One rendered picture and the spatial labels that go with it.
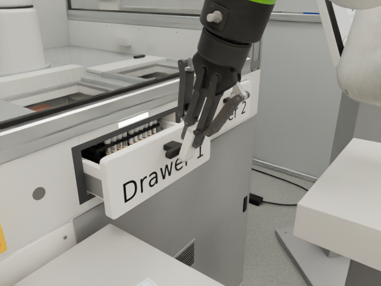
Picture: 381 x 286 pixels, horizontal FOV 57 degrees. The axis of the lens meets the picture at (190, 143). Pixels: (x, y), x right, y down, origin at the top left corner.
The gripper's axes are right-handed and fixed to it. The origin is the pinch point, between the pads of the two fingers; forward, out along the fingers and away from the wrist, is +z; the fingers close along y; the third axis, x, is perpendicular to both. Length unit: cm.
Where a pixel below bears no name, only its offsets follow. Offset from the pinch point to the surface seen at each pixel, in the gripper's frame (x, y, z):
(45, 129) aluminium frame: -18.8, -14.6, -0.4
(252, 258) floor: 76, 12, 94
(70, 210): -16.7, -9.4, 14.7
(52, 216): -20.1, -9.6, 14.0
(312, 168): 166, 6, 87
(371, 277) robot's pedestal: 19.0, 38.7, 15.9
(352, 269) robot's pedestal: 19.0, 35.3, 17.1
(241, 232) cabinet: 50, 6, 59
